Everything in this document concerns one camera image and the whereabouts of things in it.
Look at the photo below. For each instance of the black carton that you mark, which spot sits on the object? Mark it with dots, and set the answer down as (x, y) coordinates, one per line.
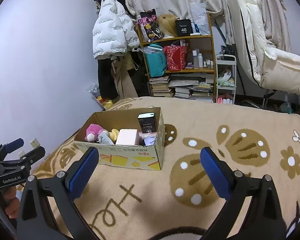
(147, 123)

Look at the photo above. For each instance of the pink bottles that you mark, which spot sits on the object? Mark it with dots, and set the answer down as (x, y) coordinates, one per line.
(225, 100)

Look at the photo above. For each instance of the red patterned bag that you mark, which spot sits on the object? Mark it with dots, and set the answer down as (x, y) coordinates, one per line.
(175, 58)

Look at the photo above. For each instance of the cardboard box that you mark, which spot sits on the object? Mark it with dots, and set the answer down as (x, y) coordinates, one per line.
(140, 156)

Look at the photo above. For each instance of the white green plush toy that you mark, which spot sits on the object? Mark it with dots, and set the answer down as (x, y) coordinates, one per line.
(225, 77)

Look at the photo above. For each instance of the blonde wig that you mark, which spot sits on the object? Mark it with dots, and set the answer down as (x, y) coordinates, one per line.
(167, 25)

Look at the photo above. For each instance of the tall white bottle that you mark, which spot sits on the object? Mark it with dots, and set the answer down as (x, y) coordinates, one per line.
(195, 60)

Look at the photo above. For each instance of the white trolley cart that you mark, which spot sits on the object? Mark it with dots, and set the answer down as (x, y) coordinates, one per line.
(226, 58)

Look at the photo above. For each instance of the yellow dog plush toy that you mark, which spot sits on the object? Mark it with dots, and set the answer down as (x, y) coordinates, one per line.
(113, 134)

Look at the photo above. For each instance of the pink plush toy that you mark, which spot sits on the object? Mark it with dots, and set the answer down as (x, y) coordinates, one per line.
(95, 131)

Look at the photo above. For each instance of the stack of old books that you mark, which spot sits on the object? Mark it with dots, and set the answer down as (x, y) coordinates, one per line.
(161, 87)

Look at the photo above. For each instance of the white plastic bag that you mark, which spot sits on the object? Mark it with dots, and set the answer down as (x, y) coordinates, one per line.
(200, 17)

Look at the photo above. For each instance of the row of small bottles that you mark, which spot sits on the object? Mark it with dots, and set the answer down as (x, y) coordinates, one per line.
(208, 63)

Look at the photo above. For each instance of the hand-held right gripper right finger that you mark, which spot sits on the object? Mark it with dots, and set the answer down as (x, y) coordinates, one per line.
(216, 173)

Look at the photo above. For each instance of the dark printed cartoon bag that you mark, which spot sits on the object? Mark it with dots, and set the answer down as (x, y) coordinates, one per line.
(148, 26)

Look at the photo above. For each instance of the clear bag of toys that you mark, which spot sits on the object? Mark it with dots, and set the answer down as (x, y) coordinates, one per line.
(97, 93)

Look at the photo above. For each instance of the white wall socket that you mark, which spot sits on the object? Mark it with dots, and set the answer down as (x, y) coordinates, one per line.
(22, 153)
(35, 143)

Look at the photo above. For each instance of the wooden shelf unit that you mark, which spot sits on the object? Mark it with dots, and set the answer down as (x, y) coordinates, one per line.
(190, 71)

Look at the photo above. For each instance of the slim white bottle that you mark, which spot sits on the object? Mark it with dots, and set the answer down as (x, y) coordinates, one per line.
(200, 61)

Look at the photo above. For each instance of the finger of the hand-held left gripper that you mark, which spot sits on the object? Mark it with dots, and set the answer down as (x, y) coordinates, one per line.
(15, 143)
(32, 155)

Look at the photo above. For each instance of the small purple box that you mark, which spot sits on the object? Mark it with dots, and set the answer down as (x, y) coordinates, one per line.
(189, 66)

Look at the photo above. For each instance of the pile of books and magazines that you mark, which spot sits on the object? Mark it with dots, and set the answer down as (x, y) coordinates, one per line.
(192, 90)

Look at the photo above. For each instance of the white puffer jacket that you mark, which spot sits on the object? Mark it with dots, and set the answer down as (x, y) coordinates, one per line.
(112, 27)

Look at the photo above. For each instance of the white lotion tube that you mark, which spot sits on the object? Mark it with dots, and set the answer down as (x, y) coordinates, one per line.
(105, 139)

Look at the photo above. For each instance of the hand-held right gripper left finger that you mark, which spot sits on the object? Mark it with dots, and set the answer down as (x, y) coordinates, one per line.
(82, 173)

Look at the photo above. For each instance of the black box with white print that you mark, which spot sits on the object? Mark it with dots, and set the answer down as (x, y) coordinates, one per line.
(183, 28)

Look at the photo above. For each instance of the cream puffer coat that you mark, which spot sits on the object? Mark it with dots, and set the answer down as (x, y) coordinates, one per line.
(255, 30)

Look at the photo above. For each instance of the teal bag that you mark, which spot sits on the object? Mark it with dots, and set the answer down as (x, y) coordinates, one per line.
(155, 61)

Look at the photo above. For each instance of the black rack stand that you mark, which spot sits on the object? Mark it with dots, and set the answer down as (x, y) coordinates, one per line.
(265, 98)

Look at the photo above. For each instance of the person's left hand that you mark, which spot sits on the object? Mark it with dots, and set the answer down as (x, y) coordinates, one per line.
(12, 205)

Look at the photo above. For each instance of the teal round object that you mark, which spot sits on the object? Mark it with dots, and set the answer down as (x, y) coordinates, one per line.
(286, 107)

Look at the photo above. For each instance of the beige hanging garment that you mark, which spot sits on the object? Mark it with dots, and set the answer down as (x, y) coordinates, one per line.
(125, 82)

